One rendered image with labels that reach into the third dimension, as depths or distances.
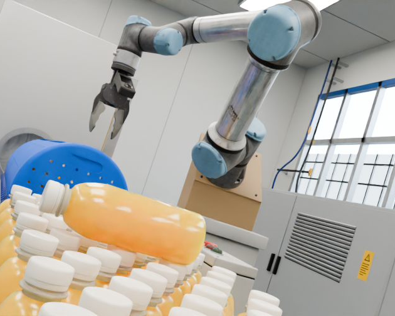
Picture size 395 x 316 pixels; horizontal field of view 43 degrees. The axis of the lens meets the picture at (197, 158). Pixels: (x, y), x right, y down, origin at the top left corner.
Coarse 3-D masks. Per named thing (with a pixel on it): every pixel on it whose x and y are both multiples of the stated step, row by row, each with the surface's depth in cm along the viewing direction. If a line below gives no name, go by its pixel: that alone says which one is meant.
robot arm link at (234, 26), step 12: (240, 12) 139; (252, 12) 135; (180, 24) 146; (192, 24) 146; (204, 24) 143; (216, 24) 141; (228, 24) 138; (240, 24) 136; (192, 36) 147; (204, 36) 145; (216, 36) 142; (228, 36) 140; (240, 36) 138
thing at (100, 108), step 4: (100, 104) 143; (96, 108) 143; (100, 108) 143; (104, 108) 144; (96, 112) 143; (100, 112) 143; (92, 116) 142; (96, 116) 143; (92, 120) 143; (96, 120) 143; (92, 124) 143; (92, 128) 143
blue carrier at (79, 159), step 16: (32, 144) 163; (48, 144) 129; (64, 144) 119; (80, 144) 120; (16, 160) 147; (32, 160) 116; (48, 160) 117; (64, 160) 119; (80, 160) 121; (96, 160) 122; (112, 160) 124; (16, 176) 115; (32, 176) 116; (48, 176) 118; (64, 176) 119; (80, 176) 120; (96, 176) 122; (112, 176) 123; (32, 192) 116
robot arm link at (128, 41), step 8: (136, 16) 145; (128, 24) 146; (136, 24) 145; (144, 24) 146; (128, 32) 145; (136, 32) 143; (120, 40) 146; (128, 40) 145; (136, 40) 143; (120, 48) 145; (128, 48) 144; (136, 48) 145
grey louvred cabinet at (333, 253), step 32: (288, 192) 350; (256, 224) 377; (288, 224) 331; (320, 224) 294; (352, 224) 265; (384, 224) 241; (288, 256) 315; (320, 256) 283; (352, 256) 256; (384, 256) 234; (256, 288) 343; (288, 288) 304; (320, 288) 273; (352, 288) 248; (384, 288) 228
